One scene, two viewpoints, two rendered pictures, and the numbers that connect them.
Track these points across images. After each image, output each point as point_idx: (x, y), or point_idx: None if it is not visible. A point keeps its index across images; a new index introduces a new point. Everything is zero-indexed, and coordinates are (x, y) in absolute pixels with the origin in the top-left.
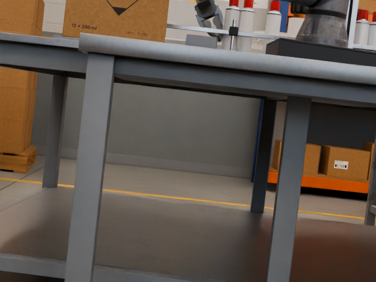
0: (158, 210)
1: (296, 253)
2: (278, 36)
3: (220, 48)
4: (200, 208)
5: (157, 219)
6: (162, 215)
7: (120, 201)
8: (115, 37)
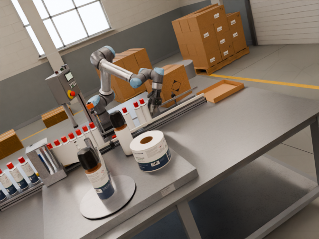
0: (232, 203)
1: None
2: (125, 122)
3: (121, 104)
4: (228, 232)
5: (211, 189)
6: (219, 197)
7: (261, 197)
8: (139, 94)
